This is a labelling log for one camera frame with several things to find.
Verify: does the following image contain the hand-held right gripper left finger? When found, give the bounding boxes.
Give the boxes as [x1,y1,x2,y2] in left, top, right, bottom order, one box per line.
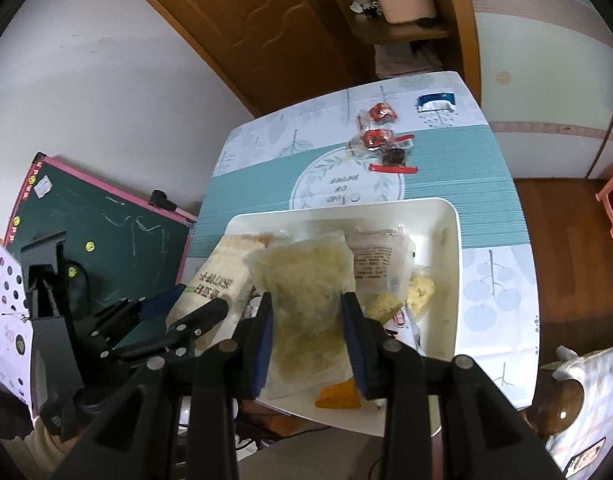
[51,291,276,480]

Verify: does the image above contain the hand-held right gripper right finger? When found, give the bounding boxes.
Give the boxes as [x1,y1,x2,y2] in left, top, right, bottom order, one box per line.
[341,290,567,480]

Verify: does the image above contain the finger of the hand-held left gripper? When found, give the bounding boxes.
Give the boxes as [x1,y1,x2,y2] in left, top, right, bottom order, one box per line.
[104,299,230,361]
[89,284,187,344]

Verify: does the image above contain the beige snack packet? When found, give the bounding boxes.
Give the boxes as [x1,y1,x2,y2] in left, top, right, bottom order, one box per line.
[165,232,272,341]

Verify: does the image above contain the orange white snack packet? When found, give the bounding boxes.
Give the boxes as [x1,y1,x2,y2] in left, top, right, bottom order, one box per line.
[314,379,362,410]

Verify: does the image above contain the red white snack packet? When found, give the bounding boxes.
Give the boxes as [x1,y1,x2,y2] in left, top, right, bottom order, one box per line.
[384,307,422,348]

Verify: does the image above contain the pale yellow shredded snack packet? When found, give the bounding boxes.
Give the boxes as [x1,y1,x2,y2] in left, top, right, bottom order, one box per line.
[244,230,360,401]

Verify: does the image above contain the yellow bread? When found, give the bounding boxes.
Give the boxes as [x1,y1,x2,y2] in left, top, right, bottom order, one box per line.
[344,227,417,326]

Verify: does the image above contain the white plastic tray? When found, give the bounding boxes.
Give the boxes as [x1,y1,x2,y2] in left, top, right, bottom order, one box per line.
[186,197,462,436]

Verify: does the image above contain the person's left forearm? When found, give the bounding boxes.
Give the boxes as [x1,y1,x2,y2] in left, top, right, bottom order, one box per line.
[0,400,72,480]

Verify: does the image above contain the white dotted board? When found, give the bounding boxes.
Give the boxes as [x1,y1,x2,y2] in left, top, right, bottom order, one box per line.
[0,235,42,406]

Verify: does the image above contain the yellow crumbly snack packet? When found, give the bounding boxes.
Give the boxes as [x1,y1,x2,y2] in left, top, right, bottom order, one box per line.
[405,267,437,318]

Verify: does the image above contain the pink framed green chalkboard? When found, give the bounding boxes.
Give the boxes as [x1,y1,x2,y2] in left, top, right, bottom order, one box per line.
[1,154,200,286]

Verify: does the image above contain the black clip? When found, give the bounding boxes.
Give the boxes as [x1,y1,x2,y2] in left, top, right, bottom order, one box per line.
[149,189,180,211]

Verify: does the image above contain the dark snack packet red stripes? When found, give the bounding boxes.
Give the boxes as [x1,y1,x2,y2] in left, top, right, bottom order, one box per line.
[369,146,418,173]

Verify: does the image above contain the small red snack packet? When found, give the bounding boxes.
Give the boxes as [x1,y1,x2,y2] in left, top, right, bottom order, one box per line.
[355,101,400,126]
[347,129,415,153]

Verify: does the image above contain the white quilted cloth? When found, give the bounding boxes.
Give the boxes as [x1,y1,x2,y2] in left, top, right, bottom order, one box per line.
[541,345,613,480]

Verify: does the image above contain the blue snack packet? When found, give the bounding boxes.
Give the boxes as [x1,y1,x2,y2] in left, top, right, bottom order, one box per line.
[415,91,457,113]

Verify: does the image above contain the folded pale pink cloth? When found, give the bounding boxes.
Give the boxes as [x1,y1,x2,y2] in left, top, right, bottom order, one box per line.
[374,41,445,80]

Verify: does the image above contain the brown wooden door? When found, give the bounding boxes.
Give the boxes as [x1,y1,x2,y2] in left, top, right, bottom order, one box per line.
[104,0,382,118]

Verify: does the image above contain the brown wooden shelf cabinet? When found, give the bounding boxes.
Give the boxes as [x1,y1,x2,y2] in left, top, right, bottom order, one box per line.
[331,0,482,106]

